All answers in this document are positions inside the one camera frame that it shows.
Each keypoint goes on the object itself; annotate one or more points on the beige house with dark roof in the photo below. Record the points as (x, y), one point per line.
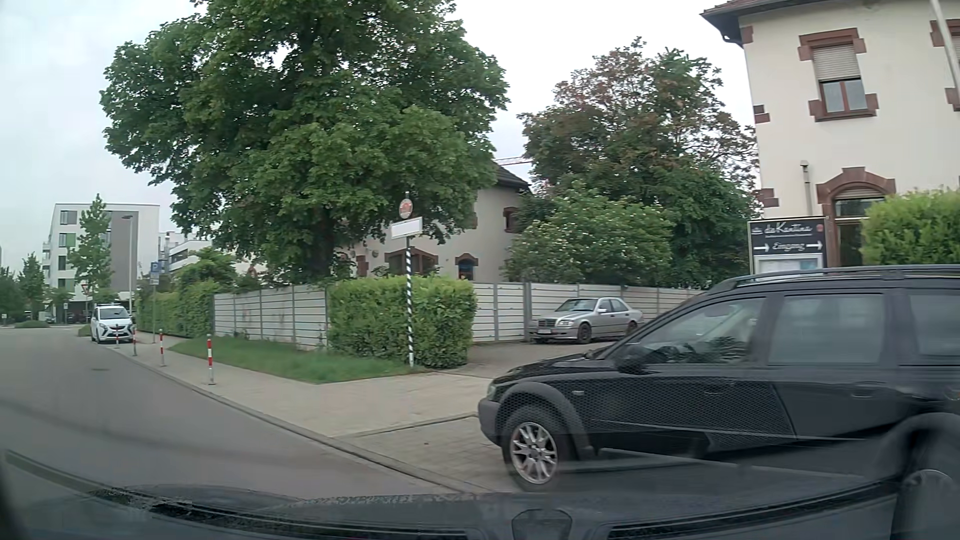
(487, 232)

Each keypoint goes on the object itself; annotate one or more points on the striped pole with signs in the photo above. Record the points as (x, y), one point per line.
(409, 300)

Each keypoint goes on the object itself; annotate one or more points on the trimmed green hedge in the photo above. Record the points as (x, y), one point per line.
(401, 319)

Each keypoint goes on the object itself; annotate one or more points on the silver saloon car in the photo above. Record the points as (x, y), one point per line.
(585, 319)

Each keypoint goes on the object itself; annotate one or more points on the flowering green bush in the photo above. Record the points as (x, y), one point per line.
(592, 240)

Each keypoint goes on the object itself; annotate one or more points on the paved brick pavement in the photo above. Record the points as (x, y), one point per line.
(390, 409)

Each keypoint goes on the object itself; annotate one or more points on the grass verge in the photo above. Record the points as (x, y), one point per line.
(292, 361)

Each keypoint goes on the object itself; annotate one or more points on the grey panel fence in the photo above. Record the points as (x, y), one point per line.
(270, 315)

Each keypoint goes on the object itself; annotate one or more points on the reddish-green tree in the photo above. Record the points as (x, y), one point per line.
(660, 135)

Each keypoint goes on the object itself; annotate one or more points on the large green tree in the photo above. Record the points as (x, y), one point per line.
(300, 127)

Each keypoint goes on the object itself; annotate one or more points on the black estate car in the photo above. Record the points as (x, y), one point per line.
(750, 375)

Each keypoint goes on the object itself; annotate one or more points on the long green hedge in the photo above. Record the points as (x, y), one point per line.
(180, 309)

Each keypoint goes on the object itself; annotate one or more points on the car's own bonnet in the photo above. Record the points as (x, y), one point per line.
(300, 517)

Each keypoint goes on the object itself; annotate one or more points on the dark information sign board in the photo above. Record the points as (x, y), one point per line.
(787, 244)

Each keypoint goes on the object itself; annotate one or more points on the blue parking sign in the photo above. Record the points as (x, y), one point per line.
(154, 300)

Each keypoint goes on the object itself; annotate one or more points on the white modern building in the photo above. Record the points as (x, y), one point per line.
(120, 240)

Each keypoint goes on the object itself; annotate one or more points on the white car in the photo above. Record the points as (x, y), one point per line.
(112, 323)

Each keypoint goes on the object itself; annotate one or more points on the slim young tree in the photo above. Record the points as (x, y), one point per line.
(91, 251)

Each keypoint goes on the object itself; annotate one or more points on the grey asphalt road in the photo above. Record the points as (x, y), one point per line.
(112, 412)

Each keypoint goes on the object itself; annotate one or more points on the cream building with red trim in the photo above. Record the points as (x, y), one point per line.
(885, 127)

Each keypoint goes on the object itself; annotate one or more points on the round green bush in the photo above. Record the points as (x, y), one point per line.
(911, 229)

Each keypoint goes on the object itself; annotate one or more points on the lamp post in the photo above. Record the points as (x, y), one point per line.
(130, 259)

